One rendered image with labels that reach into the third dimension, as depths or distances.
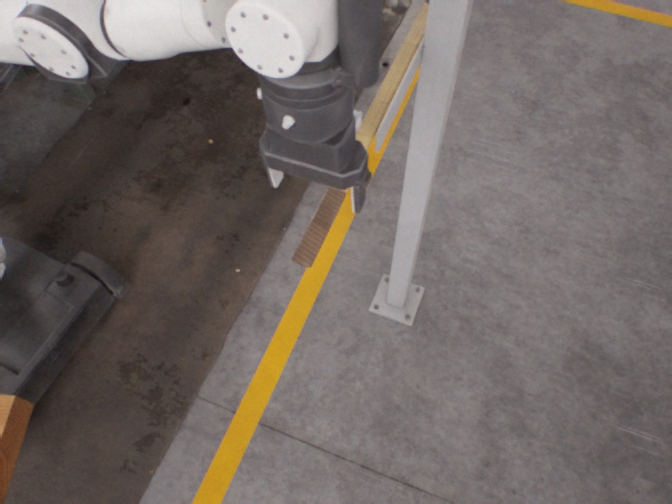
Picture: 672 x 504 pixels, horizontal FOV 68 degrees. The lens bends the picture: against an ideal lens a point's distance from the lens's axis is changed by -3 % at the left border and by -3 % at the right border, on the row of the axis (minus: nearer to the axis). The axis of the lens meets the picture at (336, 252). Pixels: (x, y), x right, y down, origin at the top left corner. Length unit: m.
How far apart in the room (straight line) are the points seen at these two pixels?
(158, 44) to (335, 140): 0.19
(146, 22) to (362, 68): 0.21
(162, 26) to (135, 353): 1.40
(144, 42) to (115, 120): 1.92
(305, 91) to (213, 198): 1.59
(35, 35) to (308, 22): 0.28
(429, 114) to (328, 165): 0.51
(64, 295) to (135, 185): 0.62
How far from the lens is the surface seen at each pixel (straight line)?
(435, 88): 0.97
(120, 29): 0.55
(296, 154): 0.54
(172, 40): 0.52
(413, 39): 0.96
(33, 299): 1.83
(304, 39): 0.39
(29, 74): 2.91
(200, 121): 2.31
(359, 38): 0.42
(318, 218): 0.69
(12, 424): 0.80
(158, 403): 1.71
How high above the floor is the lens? 1.57
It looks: 59 degrees down
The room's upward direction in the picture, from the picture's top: 2 degrees counter-clockwise
